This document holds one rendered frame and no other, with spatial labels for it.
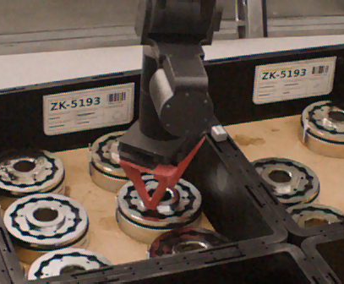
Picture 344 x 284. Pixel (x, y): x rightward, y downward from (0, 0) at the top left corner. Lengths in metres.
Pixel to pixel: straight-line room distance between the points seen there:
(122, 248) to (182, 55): 0.26
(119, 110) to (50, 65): 0.51
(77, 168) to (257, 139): 0.26
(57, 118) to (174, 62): 0.33
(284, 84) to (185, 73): 0.43
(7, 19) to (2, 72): 1.84
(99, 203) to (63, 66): 0.62
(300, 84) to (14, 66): 0.61
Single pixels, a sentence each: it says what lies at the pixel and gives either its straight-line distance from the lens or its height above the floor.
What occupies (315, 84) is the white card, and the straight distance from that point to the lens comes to 1.53.
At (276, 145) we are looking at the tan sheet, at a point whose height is 0.83.
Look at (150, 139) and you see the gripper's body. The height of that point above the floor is 0.96.
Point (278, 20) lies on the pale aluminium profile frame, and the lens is 3.46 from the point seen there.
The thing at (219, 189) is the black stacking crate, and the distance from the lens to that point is 1.26.
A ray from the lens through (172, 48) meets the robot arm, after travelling 1.13.
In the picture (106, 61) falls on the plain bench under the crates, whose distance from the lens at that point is 1.93.
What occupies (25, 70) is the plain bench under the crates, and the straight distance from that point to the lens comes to 1.91.
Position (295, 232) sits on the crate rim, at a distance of 1.14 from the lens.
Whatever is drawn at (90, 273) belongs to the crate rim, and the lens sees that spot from 1.07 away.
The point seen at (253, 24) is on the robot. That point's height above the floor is 0.66.
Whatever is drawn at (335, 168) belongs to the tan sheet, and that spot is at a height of 0.83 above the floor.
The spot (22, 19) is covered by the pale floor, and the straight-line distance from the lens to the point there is 3.72.
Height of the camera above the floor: 1.60
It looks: 32 degrees down
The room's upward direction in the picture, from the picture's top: 5 degrees clockwise
